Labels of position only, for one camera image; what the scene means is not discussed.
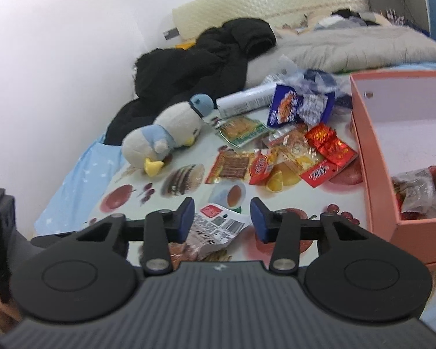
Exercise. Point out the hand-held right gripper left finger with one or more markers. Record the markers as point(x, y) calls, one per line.
point(187, 221)

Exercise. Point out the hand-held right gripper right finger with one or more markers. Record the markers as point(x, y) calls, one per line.
point(258, 221)

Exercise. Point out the red label snack packet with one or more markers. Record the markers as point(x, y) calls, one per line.
point(214, 231)

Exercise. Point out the small red snack packet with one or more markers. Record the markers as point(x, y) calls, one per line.
point(319, 174)
point(260, 167)

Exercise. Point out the brown meat snack packet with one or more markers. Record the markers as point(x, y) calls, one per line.
point(229, 165)

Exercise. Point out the clear yellow snack packet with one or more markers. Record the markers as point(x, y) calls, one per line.
point(290, 149)

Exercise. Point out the green-edged snack packet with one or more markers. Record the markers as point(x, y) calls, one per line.
point(241, 131)

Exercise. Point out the red gold foil packet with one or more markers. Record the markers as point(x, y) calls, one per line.
point(330, 145)

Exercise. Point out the blue snack packet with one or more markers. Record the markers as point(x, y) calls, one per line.
point(285, 107)

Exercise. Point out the pink cardboard box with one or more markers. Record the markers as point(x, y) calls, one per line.
point(374, 174)

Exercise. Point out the grey clear snack packet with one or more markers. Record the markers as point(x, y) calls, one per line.
point(416, 191)

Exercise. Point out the fruit printed cloth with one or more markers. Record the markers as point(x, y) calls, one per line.
point(181, 181)

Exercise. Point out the plush penguin toy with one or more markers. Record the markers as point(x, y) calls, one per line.
point(174, 127)

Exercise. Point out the white tube bottle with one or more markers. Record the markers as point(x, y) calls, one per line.
point(243, 100)

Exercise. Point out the small clear blue packet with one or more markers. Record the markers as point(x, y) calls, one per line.
point(314, 107)

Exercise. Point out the clear plastic bag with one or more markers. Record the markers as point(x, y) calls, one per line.
point(298, 76)

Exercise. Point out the black jacket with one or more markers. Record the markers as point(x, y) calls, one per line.
point(203, 58)

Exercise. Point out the yellow cloth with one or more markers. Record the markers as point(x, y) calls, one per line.
point(185, 43)

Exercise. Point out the grey duvet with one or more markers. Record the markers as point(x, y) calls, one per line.
point(348, 47)

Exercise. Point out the cream padded headboard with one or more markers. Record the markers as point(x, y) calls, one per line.
point(258, 0)

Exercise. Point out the pile of clothes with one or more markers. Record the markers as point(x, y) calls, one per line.
point(348, 16)

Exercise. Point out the row of small bottles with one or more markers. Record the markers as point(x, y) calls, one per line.
point(396, 16)

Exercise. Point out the grey wall socket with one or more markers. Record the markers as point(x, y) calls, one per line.
point(170, 33)

